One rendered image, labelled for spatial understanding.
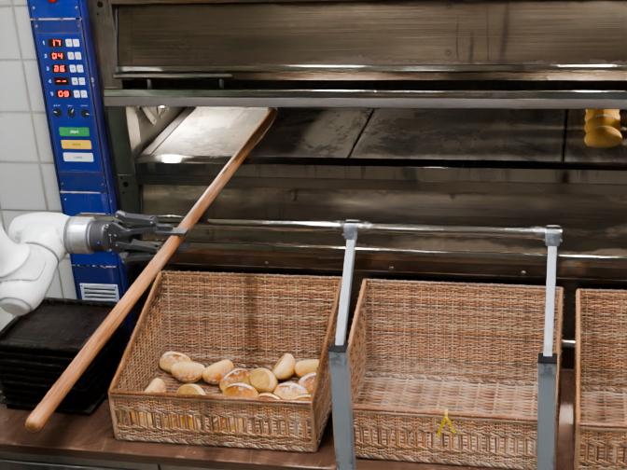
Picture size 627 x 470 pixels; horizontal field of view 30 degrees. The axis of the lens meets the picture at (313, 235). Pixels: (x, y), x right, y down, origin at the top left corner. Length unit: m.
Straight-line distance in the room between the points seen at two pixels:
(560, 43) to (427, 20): 0.34
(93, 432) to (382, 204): 1.00
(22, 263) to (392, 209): 1.05
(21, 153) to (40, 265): 0.78
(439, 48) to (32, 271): 1.15
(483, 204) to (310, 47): 0.63
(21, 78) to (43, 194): 0.35
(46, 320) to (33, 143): 0.51
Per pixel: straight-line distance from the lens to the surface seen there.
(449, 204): 3.20
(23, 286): 2.74
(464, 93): 2.91
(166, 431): 3.13
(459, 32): 3.03
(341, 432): 2.85
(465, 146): 3.28
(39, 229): 2.85
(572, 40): 3.01
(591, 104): 2.90
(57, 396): 2.20
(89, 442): 3.21
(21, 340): 3.34
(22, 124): 3.46
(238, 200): 3.32
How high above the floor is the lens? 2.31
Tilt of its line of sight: 24 degrees down
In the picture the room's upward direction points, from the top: 4 degrees counter-clockwise
